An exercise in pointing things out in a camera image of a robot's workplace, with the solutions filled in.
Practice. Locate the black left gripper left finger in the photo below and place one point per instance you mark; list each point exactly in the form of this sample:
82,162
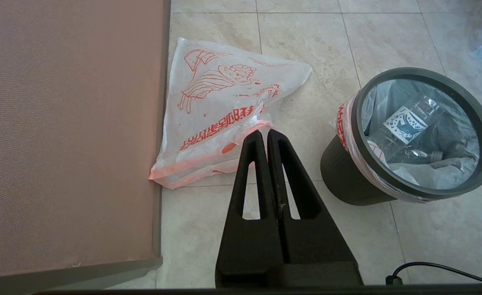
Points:
245,254

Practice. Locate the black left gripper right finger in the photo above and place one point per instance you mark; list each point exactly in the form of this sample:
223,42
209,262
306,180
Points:
314,254

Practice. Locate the white bag with cartoon print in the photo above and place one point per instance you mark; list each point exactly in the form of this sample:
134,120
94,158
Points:
208,123

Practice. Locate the black round trash bin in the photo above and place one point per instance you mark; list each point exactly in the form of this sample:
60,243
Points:
339,172

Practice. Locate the crushed clear plastic bottle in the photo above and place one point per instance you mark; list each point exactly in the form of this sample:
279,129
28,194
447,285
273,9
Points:
405,125

